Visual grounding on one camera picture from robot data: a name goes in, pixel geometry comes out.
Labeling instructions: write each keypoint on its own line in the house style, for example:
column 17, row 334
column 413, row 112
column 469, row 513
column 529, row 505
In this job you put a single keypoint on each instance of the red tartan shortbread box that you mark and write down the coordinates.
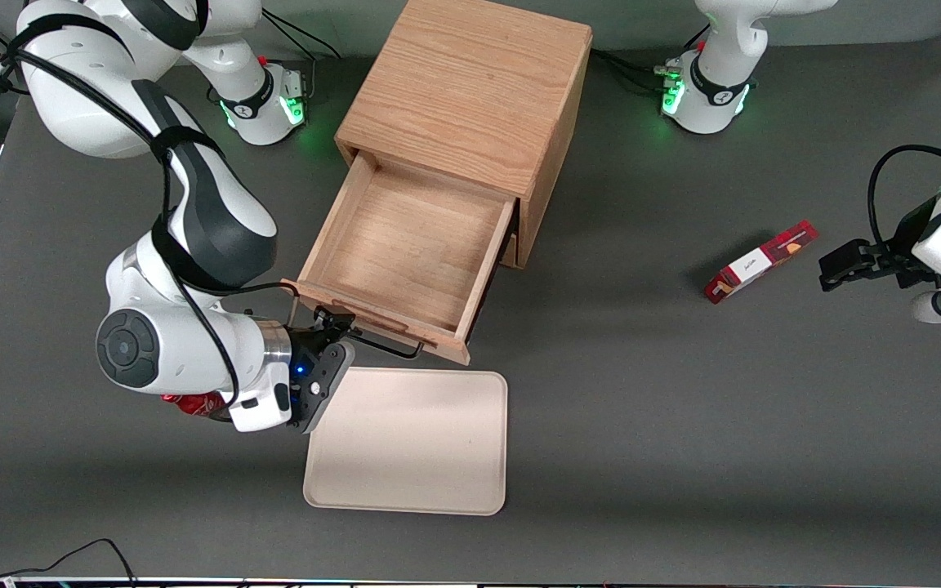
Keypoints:
column 756, row 263

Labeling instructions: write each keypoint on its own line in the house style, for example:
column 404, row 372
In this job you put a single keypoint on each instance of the light oak wooden cabinet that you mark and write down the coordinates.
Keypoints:
column 470, row 90

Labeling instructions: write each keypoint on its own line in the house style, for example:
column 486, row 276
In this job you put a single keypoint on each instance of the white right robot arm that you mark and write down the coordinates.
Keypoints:
column 70, row 98

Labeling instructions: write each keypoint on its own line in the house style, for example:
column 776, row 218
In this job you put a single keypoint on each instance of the red soda bottle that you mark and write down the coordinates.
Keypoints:
column 197, row 403

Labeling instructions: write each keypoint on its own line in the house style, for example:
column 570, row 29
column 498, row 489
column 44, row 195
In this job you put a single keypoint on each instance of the beige rectangular tray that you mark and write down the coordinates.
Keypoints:
column 413, row 449

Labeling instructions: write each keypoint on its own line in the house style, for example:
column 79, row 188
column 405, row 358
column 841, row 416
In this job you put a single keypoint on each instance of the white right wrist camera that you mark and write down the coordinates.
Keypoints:
column 262, row 408

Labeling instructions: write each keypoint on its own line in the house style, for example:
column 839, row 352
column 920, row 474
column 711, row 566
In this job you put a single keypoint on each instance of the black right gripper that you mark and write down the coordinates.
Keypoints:
column 305, row 345

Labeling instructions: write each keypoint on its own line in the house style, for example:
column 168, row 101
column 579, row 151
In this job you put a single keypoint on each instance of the light oak wooden drawer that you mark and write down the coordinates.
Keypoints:
column 413, row 245

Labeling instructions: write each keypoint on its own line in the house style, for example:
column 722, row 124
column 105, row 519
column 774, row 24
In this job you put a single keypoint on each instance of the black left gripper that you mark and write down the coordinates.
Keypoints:
column 889, row 260

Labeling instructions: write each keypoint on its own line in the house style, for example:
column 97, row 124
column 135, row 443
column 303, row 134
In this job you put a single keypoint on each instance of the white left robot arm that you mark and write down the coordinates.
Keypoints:
column 715, row 90

